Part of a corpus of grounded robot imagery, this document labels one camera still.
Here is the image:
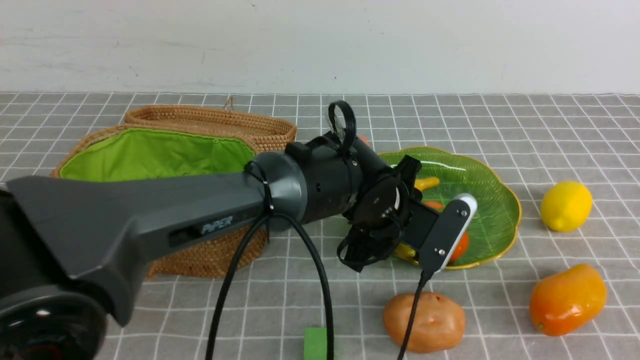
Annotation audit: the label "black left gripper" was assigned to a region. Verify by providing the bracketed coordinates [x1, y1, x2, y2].
[337, 155, 440, 272]

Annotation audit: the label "yellow banana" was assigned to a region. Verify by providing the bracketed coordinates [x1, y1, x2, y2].
[394, 177, 444, 265]

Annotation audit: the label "orange persimmon green leaves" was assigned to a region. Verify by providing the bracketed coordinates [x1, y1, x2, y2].
[423, 201, 470, 263]

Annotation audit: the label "yellow lemon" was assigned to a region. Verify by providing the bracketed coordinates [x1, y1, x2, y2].
[540, 181, 594, 233]

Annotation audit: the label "orange foam cube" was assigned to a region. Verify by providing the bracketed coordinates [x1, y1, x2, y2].
[358, 136, 371, 148]

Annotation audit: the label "green glass leaf plate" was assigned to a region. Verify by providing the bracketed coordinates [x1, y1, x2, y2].
[380, 146, 522, 271]

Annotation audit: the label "grey checked tablecloth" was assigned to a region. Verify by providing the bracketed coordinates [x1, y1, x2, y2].
[1, 93, 640, 360]

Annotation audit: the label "woven rattan basket lid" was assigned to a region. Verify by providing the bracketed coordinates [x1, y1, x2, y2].
[124, 97, 297, 153]

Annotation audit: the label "green foam cube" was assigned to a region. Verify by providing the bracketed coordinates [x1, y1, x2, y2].
[302, 326, 329, 360]

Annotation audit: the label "woven rattan basket green lining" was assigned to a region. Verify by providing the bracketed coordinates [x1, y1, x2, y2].
[50, 125, 273, 279]

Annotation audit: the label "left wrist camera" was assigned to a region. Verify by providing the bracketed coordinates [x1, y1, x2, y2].
[417, 193, 478, 275]

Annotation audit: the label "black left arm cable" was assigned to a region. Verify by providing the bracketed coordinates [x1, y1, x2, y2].
[205, 101, 431, 360]

